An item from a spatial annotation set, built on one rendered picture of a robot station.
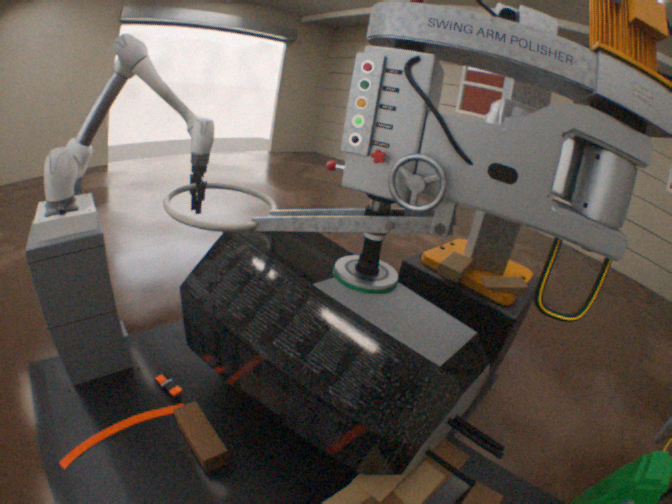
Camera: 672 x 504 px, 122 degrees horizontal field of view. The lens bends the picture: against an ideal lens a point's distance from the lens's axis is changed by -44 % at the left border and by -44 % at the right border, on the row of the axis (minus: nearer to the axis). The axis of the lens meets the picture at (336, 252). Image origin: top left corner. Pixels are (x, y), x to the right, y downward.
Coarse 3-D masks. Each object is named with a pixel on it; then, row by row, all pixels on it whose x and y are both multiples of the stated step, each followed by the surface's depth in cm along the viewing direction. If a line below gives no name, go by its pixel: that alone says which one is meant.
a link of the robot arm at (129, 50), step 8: (120, 40) 89; (128, 40) 91; (136, 40) 94; (120, 48) 91; (128, 48) 92; (136, 48) 94; (144, 48) 100; (120, 56) 93; (128, 56) 94; (136, 56) 96; (144, 56) 98; (128, 64) 96
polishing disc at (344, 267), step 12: (336, 264) 110; (348, 264) 111; (384, 264) 116; (348, 276) 103; (360, 276) 105; (372, 276) 106; (384, 276) 107; (396, 276) 108; (372, 288) 101; (384, 288) 102
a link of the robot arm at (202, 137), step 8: (200, 120) 123; (208, 120) 125; (200, 128) 123; (208, 128) 125; (192, 136) 125; (200, 136) 125; (208, 136) 127; (192, 144) 127; (200, 144) 126; (208, 144) 129; (200, 152) 129; (208, 152) 132
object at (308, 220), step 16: (256, 224) 115; (272, 224) 112; (288, 224) 110; (304, 224) 107; (320, 224) 105; (336, 224) 102; (352, 224) 100; (368, 224) 98; (384, 224) 96; (400, 224) 94; (416, 224) 92
